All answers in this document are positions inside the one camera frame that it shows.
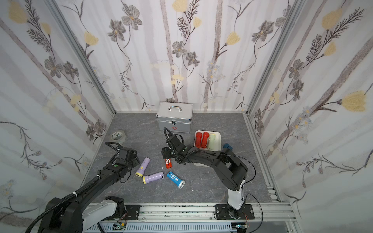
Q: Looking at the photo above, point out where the white plastic storage tray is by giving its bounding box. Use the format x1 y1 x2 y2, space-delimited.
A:
193 130 222 152

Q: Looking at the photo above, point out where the blue flashlight white logo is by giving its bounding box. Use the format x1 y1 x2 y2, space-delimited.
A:
167 171 185 189

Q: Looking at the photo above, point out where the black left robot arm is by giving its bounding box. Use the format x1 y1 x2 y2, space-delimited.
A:
26 142 140 233

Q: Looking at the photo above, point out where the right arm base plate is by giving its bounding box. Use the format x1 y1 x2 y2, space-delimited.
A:
215 204 255 220

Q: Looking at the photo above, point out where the purple flashlight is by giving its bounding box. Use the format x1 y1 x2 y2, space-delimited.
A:
135 157 150 178
143 172 164 184

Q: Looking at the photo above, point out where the pale green flashlight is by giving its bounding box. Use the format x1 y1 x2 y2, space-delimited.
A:
208 134 216 150

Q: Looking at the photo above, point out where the silver aluminium first-aid case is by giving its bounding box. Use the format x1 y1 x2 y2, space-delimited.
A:
156 102 193 133

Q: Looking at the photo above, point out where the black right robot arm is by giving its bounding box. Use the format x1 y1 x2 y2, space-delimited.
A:
162 127 254 215

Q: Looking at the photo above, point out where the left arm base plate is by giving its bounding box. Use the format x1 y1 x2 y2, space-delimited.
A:
118 204 141 221

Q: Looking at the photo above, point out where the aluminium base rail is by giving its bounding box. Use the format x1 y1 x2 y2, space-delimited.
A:
84 203 301 233

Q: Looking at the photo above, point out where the teal blue object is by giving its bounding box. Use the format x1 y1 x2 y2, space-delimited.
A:
223 143 233 150

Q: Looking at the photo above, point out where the red flashlight white logo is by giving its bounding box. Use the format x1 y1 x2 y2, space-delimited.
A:
165 159 173 169

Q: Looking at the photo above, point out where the clear tape roll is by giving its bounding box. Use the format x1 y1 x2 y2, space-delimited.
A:
110 130 127 145

